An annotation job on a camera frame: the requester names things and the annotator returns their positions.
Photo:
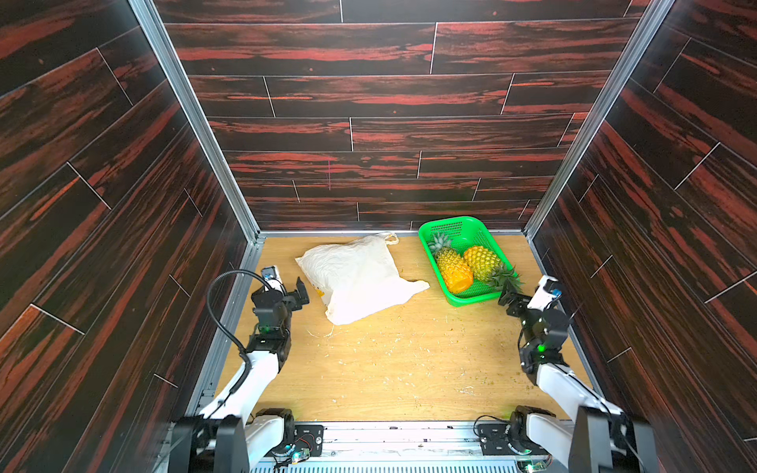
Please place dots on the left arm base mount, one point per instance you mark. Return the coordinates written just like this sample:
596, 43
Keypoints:
299, 443

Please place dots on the wrist white camera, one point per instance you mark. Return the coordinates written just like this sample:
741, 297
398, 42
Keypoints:
548, 291
272, 276

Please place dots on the metal front rail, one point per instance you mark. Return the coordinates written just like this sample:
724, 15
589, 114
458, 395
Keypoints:
409, 446

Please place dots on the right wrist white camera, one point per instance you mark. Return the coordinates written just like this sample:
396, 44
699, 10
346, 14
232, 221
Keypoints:
548, 291

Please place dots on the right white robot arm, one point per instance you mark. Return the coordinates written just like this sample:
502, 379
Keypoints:
602, 436

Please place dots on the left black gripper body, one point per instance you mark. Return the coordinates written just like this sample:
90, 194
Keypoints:
288, 305

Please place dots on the yellow pineapple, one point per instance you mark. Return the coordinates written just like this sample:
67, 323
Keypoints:
491, 270
455, 271

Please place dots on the white plastic bag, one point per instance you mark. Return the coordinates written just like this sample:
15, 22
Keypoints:
357, 279

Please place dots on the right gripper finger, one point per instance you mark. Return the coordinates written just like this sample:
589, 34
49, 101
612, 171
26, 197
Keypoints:
510, 293
518, 306

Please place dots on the green plastic basket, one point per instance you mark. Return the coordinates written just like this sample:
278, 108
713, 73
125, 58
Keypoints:
465, 232

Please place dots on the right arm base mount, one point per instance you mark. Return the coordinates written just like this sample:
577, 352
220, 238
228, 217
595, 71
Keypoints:
498, 437

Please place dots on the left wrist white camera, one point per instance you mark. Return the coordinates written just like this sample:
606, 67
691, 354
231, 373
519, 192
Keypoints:
272, 276

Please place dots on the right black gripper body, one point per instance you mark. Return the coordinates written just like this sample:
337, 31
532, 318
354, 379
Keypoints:
519, 304

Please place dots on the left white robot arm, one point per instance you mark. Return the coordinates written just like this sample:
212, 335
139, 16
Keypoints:
226, 436

